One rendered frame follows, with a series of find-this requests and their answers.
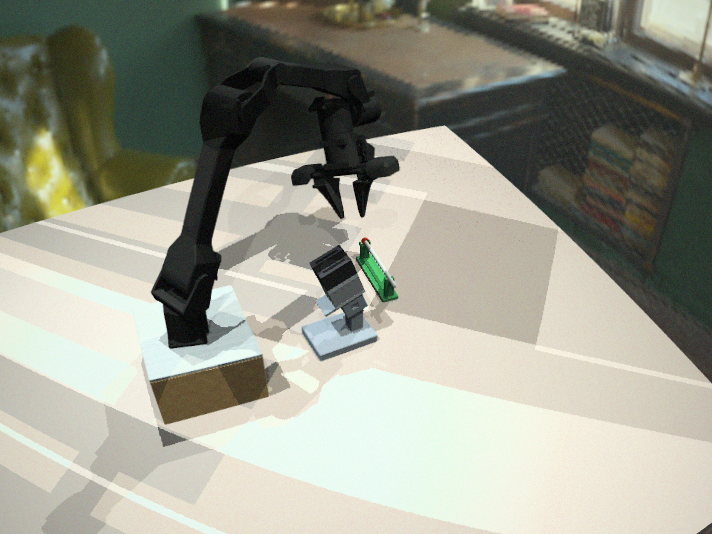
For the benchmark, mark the green cradle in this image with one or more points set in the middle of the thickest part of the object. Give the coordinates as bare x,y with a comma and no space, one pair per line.
375,275

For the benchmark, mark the grey pin with dark red head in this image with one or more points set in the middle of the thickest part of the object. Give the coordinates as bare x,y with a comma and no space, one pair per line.
365,242

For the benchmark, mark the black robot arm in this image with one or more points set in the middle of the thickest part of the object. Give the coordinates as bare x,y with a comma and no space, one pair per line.
185,283

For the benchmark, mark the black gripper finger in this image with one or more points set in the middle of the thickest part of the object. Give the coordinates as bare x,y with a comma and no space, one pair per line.
330,191
361,191

